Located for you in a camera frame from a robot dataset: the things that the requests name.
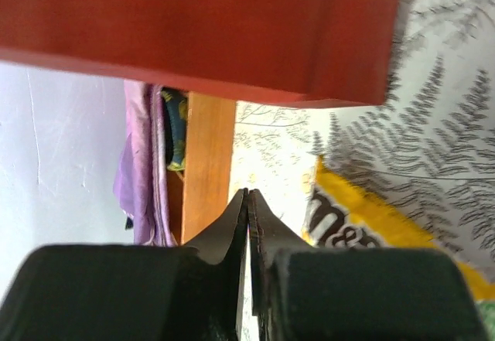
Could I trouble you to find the yellow small snack bar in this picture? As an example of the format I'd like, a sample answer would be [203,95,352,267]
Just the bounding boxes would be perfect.
[302,157,494,301]

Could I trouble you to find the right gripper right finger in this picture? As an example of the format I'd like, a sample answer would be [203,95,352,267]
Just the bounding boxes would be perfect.
[247,190,488,340]

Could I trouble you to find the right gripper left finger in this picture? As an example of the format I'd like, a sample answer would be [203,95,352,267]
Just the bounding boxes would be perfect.
[1,189,248,340]

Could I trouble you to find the red paper bag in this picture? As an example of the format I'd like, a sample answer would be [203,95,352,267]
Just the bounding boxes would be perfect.
[1,0,399,108]

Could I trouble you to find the dark packet in tray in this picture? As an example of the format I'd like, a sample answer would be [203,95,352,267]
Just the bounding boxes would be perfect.
[160,87,188,172]

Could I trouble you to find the floral table cloth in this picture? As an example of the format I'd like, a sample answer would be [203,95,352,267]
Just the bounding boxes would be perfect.
[230,0,494,340]

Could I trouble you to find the purple frozen gift bag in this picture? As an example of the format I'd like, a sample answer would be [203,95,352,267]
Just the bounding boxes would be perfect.
[113,80,176,247]

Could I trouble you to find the orange wooden tray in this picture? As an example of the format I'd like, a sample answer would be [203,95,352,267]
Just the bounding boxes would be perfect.
[166,93,236,244]

